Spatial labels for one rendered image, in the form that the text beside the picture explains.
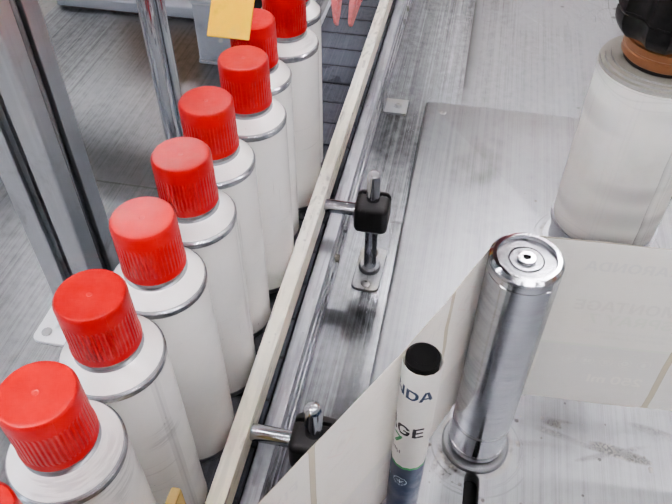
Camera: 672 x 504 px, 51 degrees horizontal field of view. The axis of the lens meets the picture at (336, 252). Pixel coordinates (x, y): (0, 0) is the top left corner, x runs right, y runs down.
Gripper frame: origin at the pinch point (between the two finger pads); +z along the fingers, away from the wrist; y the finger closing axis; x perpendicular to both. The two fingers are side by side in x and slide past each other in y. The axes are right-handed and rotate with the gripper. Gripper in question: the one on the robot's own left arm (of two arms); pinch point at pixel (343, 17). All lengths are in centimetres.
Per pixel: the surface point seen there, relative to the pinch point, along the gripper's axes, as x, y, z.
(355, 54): 5.4, 1.0, 3.1
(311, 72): -25.1, 2.2, 9.5
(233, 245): -40.7, 1.9, 21.9
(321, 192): -19.8, 3.1, 19.1
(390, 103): 6.5, 5.8, 8.4
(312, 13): -22.2, 1.2, 4.4
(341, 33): 9.2, -1.7, 0.1
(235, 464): -40, 3, 36
